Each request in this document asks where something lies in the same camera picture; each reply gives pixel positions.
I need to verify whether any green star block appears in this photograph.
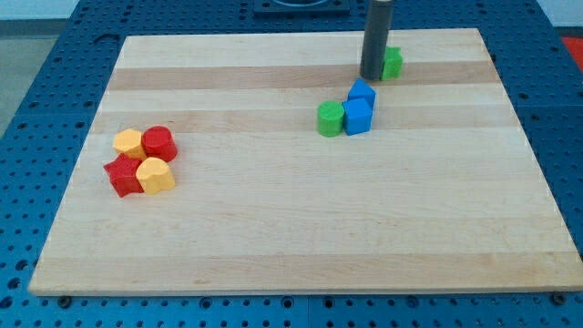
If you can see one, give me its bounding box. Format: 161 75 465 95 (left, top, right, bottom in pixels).
381 46 403 80

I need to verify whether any green cylinder block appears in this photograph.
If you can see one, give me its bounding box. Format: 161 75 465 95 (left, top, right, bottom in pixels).
317 100 344 138

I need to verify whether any red cylinder block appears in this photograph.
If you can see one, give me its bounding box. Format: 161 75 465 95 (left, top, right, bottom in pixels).
141 126 178 162

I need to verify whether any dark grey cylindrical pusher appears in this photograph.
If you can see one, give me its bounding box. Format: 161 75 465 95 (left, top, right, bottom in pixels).
360 0 394 80

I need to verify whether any red star block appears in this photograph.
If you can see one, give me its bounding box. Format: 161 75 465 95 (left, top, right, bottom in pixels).
104 153 144 198

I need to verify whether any blue cube block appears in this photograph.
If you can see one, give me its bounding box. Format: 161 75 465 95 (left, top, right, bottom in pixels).
342 98 373 136

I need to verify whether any blue pentagon block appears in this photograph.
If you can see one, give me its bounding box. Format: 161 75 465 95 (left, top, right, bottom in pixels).
347 77 376 109

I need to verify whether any yellow hexagon block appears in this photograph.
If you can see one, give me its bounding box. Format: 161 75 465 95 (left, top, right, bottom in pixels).
112 128 147 160

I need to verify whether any wooden board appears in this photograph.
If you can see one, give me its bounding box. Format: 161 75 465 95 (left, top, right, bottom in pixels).
29 28 582 296

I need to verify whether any yellow heart block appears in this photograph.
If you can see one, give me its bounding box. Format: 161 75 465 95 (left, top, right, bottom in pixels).
136 157 176 194

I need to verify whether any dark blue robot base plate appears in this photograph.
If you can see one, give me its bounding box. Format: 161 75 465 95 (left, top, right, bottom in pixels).
253 0 351 16

